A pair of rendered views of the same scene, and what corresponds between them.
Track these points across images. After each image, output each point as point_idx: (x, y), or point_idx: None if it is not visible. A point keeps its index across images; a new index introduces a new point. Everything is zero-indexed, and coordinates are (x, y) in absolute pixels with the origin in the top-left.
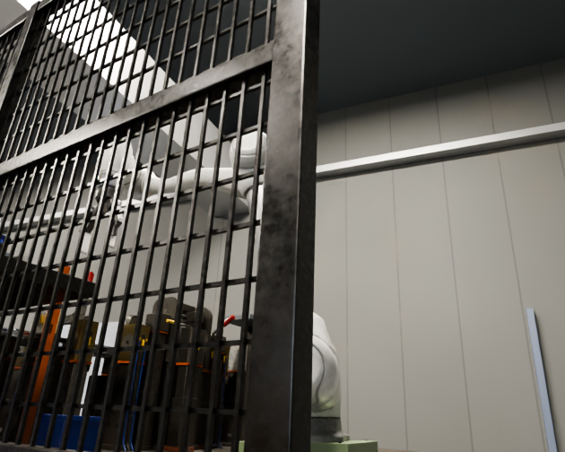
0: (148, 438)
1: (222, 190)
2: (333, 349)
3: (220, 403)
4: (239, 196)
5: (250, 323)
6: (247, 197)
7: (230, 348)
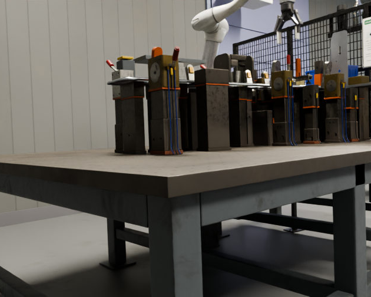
0: None
1: (224, 18)
2: None
3: None
4: (216, 23)
5: (185, 65)
6: (219, 45)
7: (185, 71)
